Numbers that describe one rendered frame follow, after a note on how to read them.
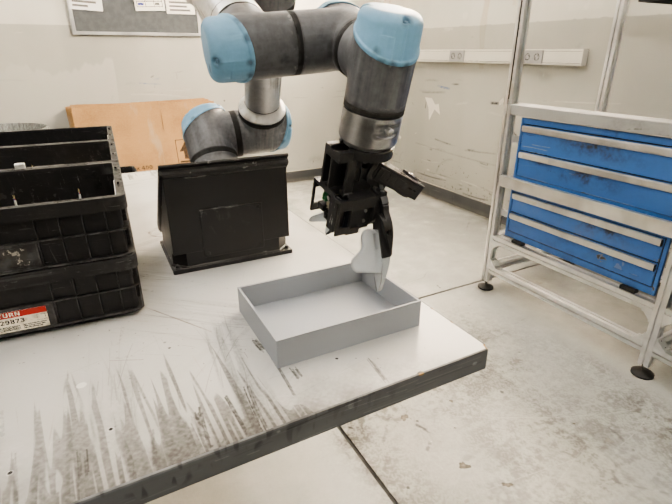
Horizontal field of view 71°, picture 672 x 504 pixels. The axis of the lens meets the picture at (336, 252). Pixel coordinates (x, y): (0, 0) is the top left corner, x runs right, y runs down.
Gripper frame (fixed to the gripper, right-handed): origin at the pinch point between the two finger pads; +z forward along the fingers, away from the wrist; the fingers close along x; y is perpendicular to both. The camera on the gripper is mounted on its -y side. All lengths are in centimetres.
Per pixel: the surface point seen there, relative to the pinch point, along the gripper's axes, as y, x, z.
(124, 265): 29.5, -26.1, 12.4
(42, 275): 42, -28, 12
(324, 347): 5.6, 3.7, 13.6
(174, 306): 22.2, -23.4, 22.7
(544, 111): -144, -72, 14
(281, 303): 4.5, -13.5, 19.5
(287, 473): -4, -15, 93
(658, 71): -232, -77, 2
